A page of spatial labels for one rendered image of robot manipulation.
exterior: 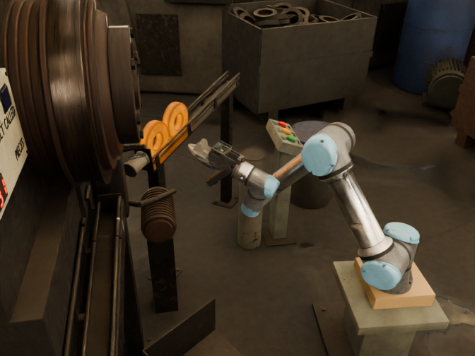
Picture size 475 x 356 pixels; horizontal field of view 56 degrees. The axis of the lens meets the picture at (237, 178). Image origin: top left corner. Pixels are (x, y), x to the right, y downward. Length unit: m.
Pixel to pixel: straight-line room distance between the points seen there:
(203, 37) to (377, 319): 2.76
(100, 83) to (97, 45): 0.08
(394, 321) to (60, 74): 1.29
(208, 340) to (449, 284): 1.46
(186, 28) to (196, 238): 2.00
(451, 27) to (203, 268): 3.00
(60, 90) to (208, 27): 2.92
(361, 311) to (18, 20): 1.34
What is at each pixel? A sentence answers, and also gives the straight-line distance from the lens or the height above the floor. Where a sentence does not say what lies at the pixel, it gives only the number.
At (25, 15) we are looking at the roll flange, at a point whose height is 1.30.
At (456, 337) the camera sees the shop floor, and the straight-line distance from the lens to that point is 2.13.
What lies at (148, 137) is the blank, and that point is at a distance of 1.67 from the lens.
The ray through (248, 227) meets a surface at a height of 0.15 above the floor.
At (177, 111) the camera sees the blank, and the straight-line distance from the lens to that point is 1.82.
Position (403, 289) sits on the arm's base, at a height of 0.38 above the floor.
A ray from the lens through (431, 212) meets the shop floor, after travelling 2.77.
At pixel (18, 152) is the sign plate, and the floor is 1.10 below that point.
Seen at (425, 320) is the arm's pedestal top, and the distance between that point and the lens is 1.72.
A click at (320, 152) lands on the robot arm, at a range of 1.34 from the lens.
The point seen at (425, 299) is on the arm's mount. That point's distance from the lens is 1.74.
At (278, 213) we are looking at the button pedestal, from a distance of 2.23.
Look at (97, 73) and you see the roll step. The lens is 0.97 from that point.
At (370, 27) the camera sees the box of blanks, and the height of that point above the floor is 0.67.
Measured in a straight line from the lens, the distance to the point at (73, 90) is 0.92.
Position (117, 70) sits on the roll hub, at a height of 1.19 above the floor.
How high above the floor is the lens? 1.52
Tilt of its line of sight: 33 degrees down
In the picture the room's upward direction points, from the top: 1 degrees clockwise
